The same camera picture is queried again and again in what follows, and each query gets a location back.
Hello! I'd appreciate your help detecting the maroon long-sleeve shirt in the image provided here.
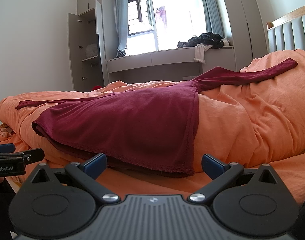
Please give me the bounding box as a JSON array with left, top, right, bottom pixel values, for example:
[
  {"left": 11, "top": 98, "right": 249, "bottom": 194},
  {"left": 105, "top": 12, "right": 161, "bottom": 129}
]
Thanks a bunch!
[{"left": 31, "top": 58, "right": 297, "bottom": 176}]

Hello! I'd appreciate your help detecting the pile of dark clothes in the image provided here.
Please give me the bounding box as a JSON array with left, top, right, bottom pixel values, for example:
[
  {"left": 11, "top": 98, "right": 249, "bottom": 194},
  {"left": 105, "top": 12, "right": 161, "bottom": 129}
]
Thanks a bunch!
[{"left": 177, "top": 32, "right": 224, "bottom": 49}]

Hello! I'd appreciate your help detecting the red item behind bed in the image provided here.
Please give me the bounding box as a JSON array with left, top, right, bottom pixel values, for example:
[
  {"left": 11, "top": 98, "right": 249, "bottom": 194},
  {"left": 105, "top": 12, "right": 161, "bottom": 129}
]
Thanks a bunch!
[{"left": 91, "top": 85, "right": 103, "bottom": 91}]

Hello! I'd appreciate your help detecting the open grey wardrobe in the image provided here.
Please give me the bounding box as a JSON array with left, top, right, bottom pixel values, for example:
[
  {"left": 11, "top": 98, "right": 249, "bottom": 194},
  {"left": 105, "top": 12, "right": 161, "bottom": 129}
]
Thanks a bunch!
[{"left": 68, "top": 0, "right": 108, "bottom": 92}]

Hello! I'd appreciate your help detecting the grey window bench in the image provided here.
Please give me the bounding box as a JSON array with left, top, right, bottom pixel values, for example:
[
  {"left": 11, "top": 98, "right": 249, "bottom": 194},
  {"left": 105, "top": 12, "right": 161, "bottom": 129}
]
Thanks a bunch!
[{"left": 107, "top": 46, "right": 236, "bottom": 83}]

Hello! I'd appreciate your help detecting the white folded item on shelf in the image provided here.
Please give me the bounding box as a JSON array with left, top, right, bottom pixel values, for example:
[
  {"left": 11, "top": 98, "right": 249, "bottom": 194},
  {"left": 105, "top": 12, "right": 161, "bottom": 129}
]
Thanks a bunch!
[{"left": 85, "top": 43, "right": 98, "bottom": 58}]

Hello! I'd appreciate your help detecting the white garment hanging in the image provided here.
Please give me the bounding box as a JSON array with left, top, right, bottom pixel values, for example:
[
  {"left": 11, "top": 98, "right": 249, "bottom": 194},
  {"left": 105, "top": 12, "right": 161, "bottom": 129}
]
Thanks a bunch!
[{"left": 193, "top": 43, "right": 213, "bottom": 64}]

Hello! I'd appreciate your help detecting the tall grey right wardrobe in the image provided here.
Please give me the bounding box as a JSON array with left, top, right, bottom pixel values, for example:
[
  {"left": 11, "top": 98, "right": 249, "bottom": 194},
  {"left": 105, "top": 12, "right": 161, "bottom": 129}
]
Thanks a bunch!
[{"left": 224, "top": 0, "right": 267, "bottom": 70}]

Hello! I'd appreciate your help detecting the right blue curtain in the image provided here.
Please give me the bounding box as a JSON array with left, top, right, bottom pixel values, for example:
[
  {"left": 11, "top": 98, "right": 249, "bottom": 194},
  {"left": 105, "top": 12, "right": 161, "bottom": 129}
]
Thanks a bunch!
[{"left": 202, "top": 0, "right": 225, "bottom": 38}]

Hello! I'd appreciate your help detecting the blue curtain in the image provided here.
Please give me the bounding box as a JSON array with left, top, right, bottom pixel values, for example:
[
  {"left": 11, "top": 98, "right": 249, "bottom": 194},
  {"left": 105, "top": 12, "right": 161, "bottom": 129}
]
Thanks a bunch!
[
  {"left": 116, "top": 0, "right": 129, "bottom": 57},
  {"left": 202, "top": 0, "right": 225, "bottom": 38}
]

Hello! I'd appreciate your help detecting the grey padded headboard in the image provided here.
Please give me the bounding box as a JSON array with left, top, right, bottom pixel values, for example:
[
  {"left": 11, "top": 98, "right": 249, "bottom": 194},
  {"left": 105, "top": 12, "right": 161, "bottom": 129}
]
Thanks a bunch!
[{"left": 267, "top": 5, "right": 305, "bottom": 53}]

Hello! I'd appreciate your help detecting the purple hanging garment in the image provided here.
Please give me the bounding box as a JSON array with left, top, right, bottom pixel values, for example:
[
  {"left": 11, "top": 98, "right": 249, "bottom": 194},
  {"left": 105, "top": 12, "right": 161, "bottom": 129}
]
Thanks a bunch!
[{"left": 155, "top": 5, "right": 167, "bottom": 25}]

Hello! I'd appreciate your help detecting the left blue curtain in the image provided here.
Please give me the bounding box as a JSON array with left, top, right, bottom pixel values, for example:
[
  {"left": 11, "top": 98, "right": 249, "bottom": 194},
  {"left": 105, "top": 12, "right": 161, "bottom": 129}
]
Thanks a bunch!
[{"left": 116, "top": 0, "right": 129, "bottom": 57}]

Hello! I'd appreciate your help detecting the window with frame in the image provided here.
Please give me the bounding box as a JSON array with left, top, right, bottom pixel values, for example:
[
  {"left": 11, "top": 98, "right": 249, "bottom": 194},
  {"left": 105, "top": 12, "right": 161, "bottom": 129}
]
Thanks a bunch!
[{"left": 126, "top": 0, "right": 208, "bottom": 55}]

